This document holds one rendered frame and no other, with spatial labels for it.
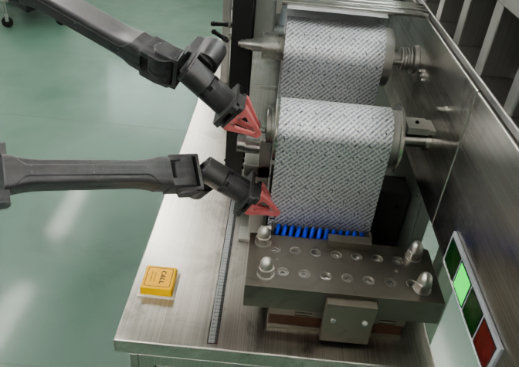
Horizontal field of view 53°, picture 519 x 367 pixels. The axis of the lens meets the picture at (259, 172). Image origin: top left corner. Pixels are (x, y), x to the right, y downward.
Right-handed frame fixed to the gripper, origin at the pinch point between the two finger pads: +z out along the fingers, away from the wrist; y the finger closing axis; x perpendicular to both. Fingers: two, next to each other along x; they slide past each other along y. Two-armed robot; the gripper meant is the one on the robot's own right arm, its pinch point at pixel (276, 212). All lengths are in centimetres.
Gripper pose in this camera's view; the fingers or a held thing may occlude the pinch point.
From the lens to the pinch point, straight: 117.4
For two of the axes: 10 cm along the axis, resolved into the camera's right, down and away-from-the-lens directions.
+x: 5.8, -6.6, -4.7
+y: -0.5, 5.5, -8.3
